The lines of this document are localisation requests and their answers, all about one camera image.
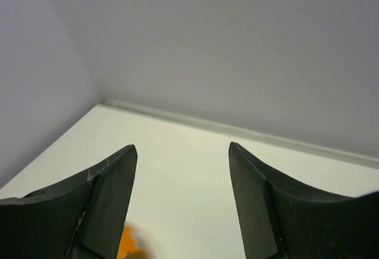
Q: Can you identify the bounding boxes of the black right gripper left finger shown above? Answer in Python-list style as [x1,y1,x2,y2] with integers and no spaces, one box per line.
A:
[1,145,137,258]

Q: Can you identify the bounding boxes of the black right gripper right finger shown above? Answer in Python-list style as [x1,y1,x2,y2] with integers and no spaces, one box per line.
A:
[229,142,378,258]

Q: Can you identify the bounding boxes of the orange plastic bottle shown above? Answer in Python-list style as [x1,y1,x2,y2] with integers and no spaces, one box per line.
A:
[117,225,149,259]

